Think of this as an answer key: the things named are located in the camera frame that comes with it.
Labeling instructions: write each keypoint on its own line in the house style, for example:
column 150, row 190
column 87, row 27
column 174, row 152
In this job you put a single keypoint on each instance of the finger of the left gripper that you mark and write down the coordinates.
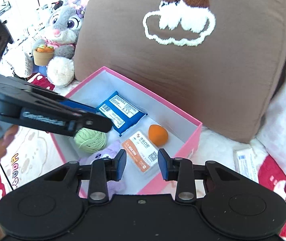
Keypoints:
column 77, row 107
column 92, row 121

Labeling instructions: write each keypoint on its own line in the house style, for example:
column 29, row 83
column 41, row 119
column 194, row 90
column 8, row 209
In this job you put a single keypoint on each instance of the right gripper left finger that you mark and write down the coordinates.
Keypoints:
column 101, row 172

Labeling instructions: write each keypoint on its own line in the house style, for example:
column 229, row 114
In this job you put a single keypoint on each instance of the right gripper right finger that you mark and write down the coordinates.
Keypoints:
column 180, row 170

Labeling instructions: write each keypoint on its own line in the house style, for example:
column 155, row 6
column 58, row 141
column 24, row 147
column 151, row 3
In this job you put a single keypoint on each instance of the clear floss pick box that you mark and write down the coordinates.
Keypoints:
column 142, row 153

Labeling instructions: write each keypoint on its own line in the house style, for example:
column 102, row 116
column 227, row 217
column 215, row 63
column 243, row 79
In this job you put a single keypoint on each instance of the orange makeup sponge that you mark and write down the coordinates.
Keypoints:
column 158, row 135

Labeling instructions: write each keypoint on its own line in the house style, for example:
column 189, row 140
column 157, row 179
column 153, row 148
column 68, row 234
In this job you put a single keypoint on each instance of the green yarn ball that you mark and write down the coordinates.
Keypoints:
column 90, row 141

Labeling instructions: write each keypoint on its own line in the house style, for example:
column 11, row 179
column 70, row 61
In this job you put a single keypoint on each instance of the blue wet wipes pack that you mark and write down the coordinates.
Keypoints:
column 122, row 113

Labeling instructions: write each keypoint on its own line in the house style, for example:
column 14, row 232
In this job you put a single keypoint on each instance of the pink cardboard box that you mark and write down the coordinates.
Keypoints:
column 183, row 129

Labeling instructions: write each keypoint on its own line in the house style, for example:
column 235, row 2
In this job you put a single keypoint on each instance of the grey bunny plush toy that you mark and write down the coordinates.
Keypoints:
column 51, row 56

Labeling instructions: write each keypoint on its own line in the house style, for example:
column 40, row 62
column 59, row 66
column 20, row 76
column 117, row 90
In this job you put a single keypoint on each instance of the white tissue pack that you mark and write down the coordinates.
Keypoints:
column 244, row 163

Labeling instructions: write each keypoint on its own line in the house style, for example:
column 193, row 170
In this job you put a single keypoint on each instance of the brown embroidered pillow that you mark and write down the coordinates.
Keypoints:
column 218, row 60

